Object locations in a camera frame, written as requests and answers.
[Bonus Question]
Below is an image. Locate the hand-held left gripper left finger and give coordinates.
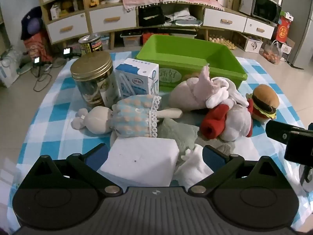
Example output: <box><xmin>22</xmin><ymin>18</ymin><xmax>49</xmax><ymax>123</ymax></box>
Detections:
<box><xmin>21</xmin><ymin>142</ymin><xmax>123</xmax><ymax>197</ymax></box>

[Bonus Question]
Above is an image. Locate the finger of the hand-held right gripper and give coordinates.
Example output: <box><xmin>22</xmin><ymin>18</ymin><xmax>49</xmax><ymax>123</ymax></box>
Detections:
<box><xmin>266</xmin><ymin>120</ymin><xmax>306</xmax><ymax>144</ymax></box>

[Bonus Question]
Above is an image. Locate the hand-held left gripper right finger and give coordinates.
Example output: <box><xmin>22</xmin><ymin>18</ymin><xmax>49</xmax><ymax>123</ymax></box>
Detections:
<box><xmin>188</xmin><ymin>144</ymin><xmax>292</xmax><ymax>197</ymax></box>

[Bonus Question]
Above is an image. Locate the white fluffy cloth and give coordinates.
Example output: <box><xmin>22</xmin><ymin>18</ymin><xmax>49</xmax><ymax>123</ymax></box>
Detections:
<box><xmin>174</xmin><ymin>144</ymin><xmax>213</xmax><ymax>189</ymax></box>

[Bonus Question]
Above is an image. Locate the hamburger plush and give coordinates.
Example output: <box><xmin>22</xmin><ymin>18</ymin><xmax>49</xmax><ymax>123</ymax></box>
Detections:
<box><xmin>246</xmin><ymin>84</ymin><xmax>280</xmax><ymax>124</ymax></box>

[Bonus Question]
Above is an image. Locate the white plush with red clothes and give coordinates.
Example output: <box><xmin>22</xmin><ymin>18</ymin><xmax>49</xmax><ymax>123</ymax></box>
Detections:
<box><xmin>200</xmin><ymin>77</ymin><xmax>253</xmax><ymax>141</ymax></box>

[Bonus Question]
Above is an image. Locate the grey plush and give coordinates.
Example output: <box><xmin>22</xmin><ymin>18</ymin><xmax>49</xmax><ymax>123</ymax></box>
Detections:
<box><xmin>156</xmin><ymin>117</ymin><xmax>235</xmax><ymax>162</ymax></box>

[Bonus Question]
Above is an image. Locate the white foam block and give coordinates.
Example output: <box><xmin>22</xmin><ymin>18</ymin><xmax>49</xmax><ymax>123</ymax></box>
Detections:
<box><xmin>97</xmin><ymin>137</ymin><xmax>180</xmax><ymax>188</ymax></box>

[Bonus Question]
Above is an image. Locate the bunny doll with blue dress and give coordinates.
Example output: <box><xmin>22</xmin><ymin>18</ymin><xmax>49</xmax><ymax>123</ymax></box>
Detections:
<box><xmin>71</xmin><ymin>94</ymin><xmax>183</xmax><ymax>138</ymax></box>

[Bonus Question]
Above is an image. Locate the pink pig plush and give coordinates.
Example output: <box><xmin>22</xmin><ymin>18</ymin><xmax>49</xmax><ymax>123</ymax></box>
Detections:
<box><xmin>169</xmin><ymin>64</ymin><xmax>235</xmax><ymax>110</ymax></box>

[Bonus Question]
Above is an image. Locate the green plastic bin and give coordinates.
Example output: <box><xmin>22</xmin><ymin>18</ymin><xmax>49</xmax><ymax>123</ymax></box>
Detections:
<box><xmin>135</xmin><ymin>34</ymin><xmax>248</xmax><ymax>92</ymax></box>

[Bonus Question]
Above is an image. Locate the blue white checked blanket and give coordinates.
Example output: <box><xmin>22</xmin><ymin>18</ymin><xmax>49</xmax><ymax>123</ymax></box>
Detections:
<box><xmin>7</xmin><ymin>51</ymin><xmax>313</xmax><ymax>235</ymax></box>

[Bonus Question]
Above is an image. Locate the plastic bag of fruit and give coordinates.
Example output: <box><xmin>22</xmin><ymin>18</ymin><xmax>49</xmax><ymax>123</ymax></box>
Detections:
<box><xmin>263</xmin><ymin>40</ymin><xmax>283</xmax><ymax>65</ymax></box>

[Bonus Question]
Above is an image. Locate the blue and white milk carton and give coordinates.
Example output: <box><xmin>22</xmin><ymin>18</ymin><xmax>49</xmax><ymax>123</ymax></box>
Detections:
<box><xmin>115</xmin><ymin>58</ymin><xmax>160</xmax><ymax>101</ymax></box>

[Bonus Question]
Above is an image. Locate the glass jar with gold lid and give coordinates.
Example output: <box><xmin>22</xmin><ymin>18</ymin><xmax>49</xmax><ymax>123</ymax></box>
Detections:
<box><xmin>70</xmin><ymin>52</ymin><xmax>120</xmax><ymax>108</ymax></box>

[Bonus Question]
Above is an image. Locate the white storage crate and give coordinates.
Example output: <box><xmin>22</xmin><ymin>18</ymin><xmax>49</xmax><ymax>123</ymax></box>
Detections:
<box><xmin>241</xmin><ymin>33</ymin><xmax>263</xmax><ymax>52</ymax></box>

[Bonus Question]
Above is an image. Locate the grey refrigerator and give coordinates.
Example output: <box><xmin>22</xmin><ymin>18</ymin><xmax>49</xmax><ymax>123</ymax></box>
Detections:
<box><xmin>289</xmin><ymin>5</ymin><xmax>313</xmax><ymax>69</ymax></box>

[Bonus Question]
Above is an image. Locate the red gift box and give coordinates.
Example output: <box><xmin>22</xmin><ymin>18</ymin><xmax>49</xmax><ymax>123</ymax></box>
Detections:
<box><xmin>276</xmin><ymin>17</ymin><xmax>292</xmax><ymax>44</ymax></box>

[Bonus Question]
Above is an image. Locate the white cabinet drawer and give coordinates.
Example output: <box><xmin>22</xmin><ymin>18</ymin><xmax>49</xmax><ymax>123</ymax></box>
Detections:
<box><xmin>89</xmin><ymin>5</ymin><xmax>137</xmax><ymax>33</ymax></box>
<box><xmin>203</xmin><ymin>8</ymin><xmax>247</xmax><ymax>32</ymax></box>
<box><xmin>46</xmin><ymin>12</ymin><xmax>89</xmax><ymax>43</ymax></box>
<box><xmin>245</xmin><ymin>18</ymin><xmax>275</xmax><ymax>40</ymax></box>

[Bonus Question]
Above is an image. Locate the egg tray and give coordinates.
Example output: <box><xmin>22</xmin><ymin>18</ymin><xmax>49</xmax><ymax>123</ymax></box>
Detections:
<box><xmin>208</xmin><ymin>36</ymin><xmax>236</xmax><ymax>50</ymax></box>

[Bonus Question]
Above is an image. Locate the tin can with dark label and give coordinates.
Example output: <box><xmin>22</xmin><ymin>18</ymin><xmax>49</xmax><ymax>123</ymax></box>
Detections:
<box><xmin>78</xmin><ymin>33</ymin><xmax>103</xmax><ymax>55</ymax></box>

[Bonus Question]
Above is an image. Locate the clear storage box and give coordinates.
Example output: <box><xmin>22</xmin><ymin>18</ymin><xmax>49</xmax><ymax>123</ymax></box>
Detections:
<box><xmin>120</xmin><ymin>32</ymin><xmax>142</xmax><ymax>47</ymax></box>

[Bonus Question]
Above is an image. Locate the microwave oven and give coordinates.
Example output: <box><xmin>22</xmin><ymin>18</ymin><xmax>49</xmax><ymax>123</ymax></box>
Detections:
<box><xmin>252</xmin><ymin>0</ymin><xmax>283</xmax><ymax>25</ymax></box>

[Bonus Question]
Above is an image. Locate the red cloth bag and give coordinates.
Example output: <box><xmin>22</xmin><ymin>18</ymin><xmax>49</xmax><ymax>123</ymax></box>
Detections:
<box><xmin>23</xmin><ymin>33</ymin><xmax>53</xmax><ymax>63</ymax></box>

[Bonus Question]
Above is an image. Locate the folded clothes pile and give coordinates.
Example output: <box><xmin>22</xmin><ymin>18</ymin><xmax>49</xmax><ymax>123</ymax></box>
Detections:
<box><xmin>165</xmin><ymin>7</ymin><xmax>202</xmax><ymax>27</ymax></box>

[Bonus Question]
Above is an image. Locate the dark blue cap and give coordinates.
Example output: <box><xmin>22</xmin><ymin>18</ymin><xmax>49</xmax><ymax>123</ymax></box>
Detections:
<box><xmin>21</xmin><ymin>6</ymin><xmax>43</xmax><ymax>40</ymax></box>

